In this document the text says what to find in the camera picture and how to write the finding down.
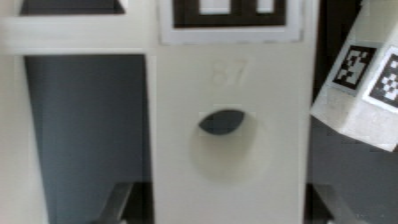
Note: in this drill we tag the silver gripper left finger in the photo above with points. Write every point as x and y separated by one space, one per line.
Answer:
129 205

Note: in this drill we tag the white chair back piece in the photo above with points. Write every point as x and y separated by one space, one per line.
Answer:
156 94

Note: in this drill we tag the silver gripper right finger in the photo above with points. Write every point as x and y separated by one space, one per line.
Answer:
326 208

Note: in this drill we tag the white chair leg block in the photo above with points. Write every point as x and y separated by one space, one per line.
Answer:
356 104

